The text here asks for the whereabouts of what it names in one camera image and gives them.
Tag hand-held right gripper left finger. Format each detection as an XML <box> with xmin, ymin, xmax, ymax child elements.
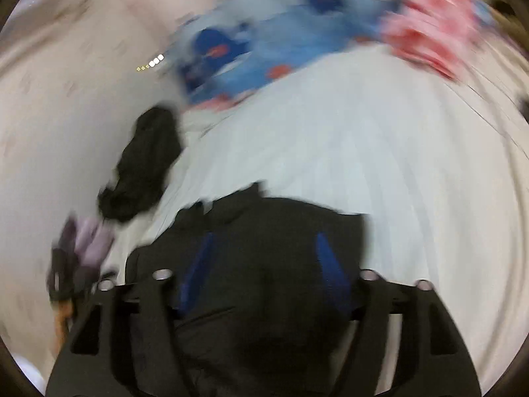
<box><xmin>45</xmin><ymin>232</ymin><xmax>218</xmax><ymax>397</ymax></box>

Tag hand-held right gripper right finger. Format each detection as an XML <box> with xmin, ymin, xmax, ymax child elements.
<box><xmin>315</xmin><ymin>232</ymin><xmax>483</xmax><ymax>397</ymax></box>

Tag black padded jacket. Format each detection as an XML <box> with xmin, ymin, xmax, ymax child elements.
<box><xmin>124</xmin><ymin>181</ymin><xmax>370</xmax><ymax>397</ymax></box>

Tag purple cloth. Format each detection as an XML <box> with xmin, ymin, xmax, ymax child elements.
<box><xmin>46</xmin><ymin>215</ymin><xmax>116</xmax><ymax>302</ymax></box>

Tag black crumpled cloth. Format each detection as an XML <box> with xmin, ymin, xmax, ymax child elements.
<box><xmin>97</xmin><ymin>105</ymin><xmax>183</xmax><ymax>223</ymax></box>

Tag white striped bed sheet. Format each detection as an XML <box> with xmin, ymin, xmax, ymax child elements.
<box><xmin>103</xmin><ymin>47</ymin><xmax>529</xmax><ymax>389</ymax></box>

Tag small white lights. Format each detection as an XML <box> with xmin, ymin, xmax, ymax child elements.
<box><xmin>136</xmin><ymin>53</ymin><xmax>166</xmax><ymax>72</ymax></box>

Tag blue printed blanket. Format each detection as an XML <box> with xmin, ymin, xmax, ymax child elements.
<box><xmin>176</xmin><ymin>0</ymin><xmax>414</xmax><ymax>110</ymax></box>

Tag pink patterned cloth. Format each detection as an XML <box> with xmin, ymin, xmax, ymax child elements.
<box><xmin>378</xmin><ymin>0</ymin><xmax>488</xmax><ymax>83</ymax></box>

